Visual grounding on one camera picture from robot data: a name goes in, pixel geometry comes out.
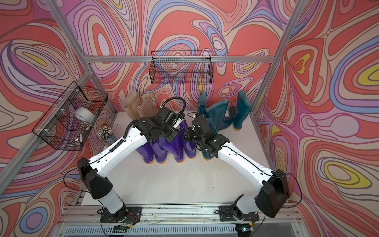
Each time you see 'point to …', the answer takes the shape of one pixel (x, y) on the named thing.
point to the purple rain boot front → (175, 147)
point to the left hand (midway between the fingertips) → (175, 130)
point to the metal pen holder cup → (106, 133)
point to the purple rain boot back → (190, 147)
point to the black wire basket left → (68, 124)
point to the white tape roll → (84, 114)
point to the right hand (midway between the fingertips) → (183, 135)
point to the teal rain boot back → (202, 103)
